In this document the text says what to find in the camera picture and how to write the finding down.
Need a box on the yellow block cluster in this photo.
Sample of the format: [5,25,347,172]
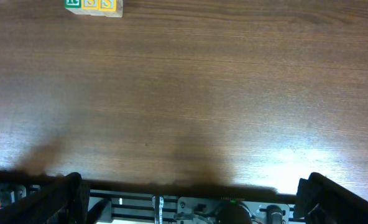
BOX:
[81,0,102,16]

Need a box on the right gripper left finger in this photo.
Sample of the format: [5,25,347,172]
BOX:
[0,172,90,224]

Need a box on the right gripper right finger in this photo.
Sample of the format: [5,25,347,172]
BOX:
[293,172,368,224]

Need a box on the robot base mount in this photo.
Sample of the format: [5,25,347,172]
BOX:
[0,174,300,224]

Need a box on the green R block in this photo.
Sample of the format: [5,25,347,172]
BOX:
[64,0,82,14]

